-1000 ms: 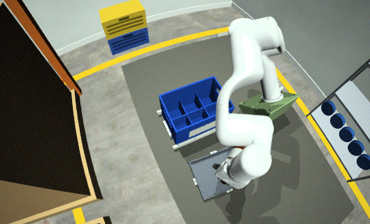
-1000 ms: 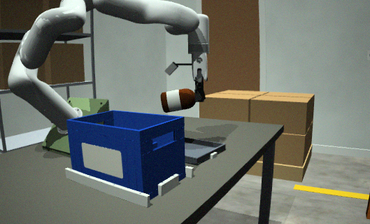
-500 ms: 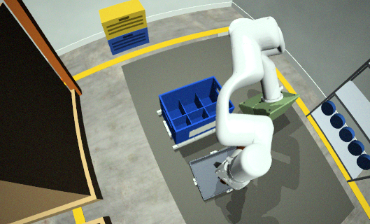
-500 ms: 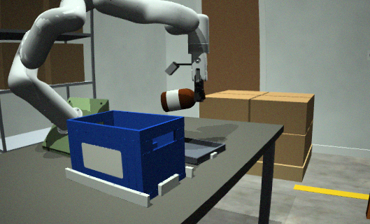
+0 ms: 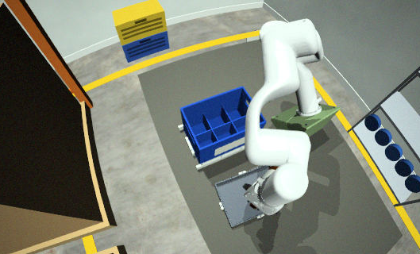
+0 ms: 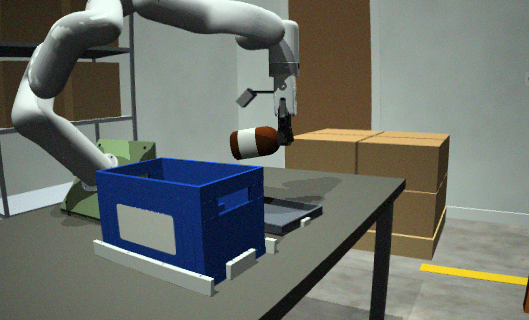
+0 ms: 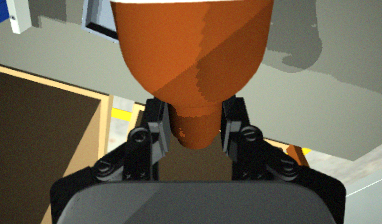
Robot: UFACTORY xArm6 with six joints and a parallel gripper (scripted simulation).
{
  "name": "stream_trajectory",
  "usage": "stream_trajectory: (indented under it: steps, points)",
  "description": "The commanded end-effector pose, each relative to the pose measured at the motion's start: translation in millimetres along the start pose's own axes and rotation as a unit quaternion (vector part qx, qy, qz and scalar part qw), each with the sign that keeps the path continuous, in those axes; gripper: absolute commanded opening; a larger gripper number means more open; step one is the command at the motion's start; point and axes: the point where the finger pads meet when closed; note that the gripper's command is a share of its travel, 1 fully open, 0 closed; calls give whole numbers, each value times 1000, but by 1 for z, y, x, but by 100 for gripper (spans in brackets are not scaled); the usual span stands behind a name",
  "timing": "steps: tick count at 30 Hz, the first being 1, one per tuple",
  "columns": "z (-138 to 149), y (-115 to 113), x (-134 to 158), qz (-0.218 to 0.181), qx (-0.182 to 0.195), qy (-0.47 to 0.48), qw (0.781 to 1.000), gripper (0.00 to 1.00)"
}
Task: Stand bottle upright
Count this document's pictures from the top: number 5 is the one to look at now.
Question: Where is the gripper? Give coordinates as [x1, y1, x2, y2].
[243, 181, 284, 215]

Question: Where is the blue plastic crate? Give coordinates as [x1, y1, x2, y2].
[180, 90, 250, 164]

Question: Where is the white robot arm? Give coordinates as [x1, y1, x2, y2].
[245, 19, 324, 208]

